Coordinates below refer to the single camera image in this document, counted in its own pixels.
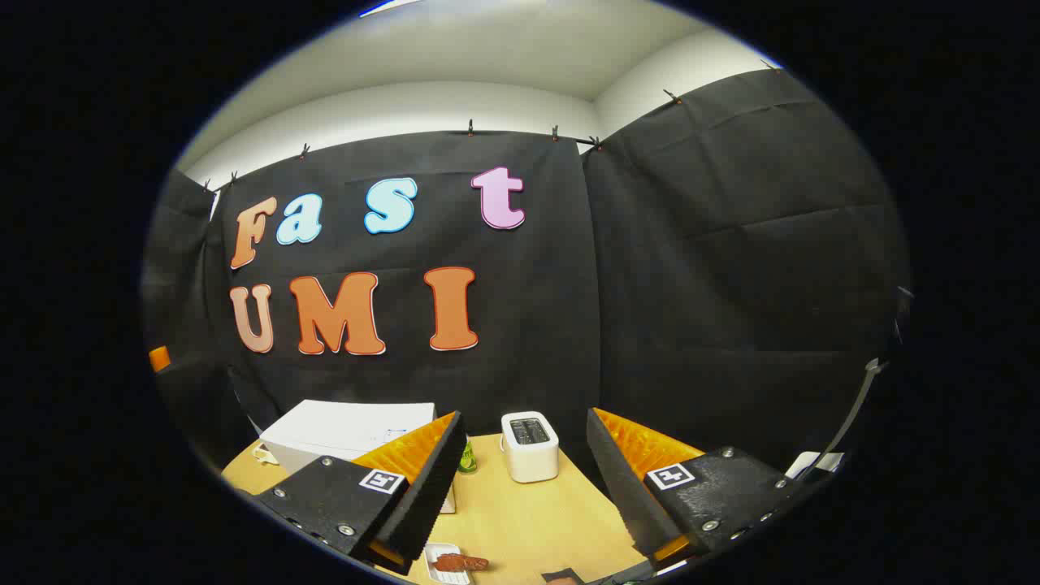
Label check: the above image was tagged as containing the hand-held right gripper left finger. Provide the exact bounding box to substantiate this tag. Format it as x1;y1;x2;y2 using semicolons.
252;410;468;576

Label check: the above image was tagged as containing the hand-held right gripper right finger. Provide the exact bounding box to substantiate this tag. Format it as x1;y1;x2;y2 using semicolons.
587;408;813;570

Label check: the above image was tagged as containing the white microwave oven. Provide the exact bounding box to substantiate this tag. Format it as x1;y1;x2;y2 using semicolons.
258;400;457;514

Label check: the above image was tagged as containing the white rectangular tray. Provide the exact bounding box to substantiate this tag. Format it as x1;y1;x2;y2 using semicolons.
424;543;474;585

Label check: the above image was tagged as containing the white toaster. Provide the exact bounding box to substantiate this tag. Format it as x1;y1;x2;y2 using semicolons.
500;411;560;484

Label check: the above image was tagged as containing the grey curved strap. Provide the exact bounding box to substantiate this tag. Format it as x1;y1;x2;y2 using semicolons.
817;357;888;480

